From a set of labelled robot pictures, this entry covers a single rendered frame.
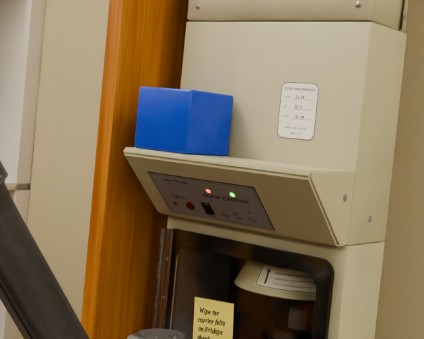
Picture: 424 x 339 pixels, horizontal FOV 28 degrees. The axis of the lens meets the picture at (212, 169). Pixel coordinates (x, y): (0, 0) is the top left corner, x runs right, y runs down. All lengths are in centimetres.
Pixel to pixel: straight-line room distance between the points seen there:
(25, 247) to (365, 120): 50
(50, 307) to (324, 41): 53
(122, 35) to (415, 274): 69
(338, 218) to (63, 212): 114
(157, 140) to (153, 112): 4
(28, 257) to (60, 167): 127
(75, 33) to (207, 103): 99
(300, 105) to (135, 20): 30
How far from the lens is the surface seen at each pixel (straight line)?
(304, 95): 119
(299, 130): 119
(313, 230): 112
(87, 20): 212
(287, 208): 111
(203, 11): 131
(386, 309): 162
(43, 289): 90
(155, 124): 120
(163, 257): 132
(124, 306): 137
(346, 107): 115
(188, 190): 120
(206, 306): 127
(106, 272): 132
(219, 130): 122
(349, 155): 115
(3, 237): 87
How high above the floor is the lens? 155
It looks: 3 degrees down
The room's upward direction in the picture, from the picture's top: 5 degrees clockwise
